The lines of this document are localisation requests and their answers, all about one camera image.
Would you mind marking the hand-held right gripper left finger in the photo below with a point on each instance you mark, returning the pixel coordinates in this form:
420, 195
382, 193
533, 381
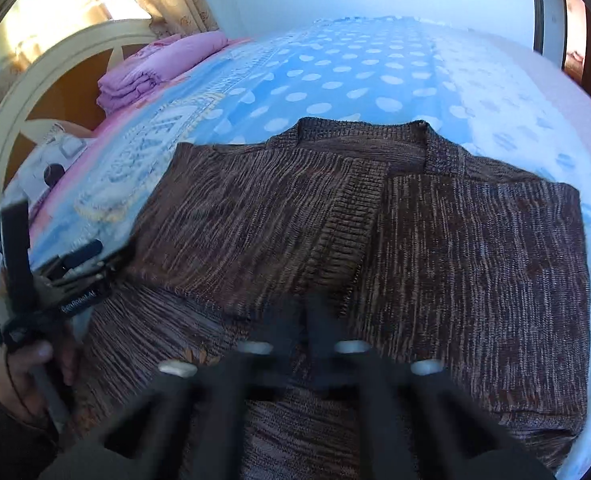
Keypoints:
285, 340

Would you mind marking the patterned beige curtain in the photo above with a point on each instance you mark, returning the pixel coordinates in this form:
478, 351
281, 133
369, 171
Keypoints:
175, 0

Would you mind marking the person's left forearm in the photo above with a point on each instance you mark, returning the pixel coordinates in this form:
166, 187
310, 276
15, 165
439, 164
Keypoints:
5, 440

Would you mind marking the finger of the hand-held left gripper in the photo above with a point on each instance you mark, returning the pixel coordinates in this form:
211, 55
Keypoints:
115, 262
70, 257

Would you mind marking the blue polka-dot blanket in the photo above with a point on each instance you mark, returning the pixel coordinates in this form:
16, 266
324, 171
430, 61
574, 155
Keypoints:
350, 75

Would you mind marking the pale pink bed sheet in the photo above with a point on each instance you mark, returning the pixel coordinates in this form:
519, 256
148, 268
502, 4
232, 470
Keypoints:
575, 95

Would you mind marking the white printed cloth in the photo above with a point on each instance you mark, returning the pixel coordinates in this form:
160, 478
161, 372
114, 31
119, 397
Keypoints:
40, 155

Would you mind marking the cream wooden headboard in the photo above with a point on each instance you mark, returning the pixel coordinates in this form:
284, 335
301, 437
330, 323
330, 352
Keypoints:
20, 95

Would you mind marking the brown knit sweater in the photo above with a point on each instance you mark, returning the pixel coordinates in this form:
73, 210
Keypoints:
450, 260

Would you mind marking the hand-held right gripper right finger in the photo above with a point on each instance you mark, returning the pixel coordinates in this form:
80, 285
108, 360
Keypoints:
325, 340

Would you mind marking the folded pink blanket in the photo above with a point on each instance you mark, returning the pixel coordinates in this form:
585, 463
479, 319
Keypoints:
165, 60

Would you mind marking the dark wooden door frame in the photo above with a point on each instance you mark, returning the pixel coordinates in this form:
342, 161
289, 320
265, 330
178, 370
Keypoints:
548, 5

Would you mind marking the person's left hand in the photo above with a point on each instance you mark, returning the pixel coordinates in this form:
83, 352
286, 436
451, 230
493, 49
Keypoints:
18, 385

